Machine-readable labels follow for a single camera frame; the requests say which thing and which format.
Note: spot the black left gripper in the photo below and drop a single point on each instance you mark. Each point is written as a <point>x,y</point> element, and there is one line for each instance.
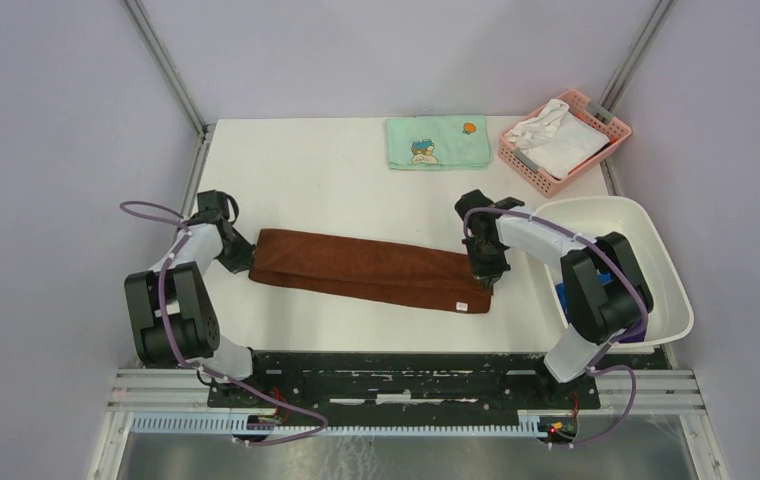
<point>242,260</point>

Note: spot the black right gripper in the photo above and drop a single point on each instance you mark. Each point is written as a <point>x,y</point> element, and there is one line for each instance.
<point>488,275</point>

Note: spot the brown towel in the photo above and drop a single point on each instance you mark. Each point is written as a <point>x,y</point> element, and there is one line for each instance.
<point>386,272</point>

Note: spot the blue towel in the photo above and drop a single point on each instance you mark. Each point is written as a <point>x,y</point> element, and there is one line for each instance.
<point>560,289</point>

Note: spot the purple towel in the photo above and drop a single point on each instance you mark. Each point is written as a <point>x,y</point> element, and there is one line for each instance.
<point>634,334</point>

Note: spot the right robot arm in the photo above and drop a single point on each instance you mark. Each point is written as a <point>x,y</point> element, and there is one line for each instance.
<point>606,296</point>

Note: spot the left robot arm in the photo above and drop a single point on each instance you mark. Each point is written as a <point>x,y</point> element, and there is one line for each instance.
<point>173,320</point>

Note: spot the mint green cartoon towel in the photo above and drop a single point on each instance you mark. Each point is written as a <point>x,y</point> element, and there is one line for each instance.
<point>438,143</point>

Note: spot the white cloth in basket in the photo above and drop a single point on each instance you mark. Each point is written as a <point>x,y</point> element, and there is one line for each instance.
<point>556,140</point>

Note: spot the pink plastic basket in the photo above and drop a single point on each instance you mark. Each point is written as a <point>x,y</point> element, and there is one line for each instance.
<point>589,112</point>

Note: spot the white plastic tub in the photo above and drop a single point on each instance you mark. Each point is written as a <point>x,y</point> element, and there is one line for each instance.
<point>672,317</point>

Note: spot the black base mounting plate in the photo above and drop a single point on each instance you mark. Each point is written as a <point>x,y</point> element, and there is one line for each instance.
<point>360,389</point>

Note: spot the white slotted cable duct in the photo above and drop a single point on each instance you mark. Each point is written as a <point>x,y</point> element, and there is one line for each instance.
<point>236,424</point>

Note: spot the aluminium frame rail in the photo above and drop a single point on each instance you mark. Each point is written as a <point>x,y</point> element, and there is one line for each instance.
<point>658,392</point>

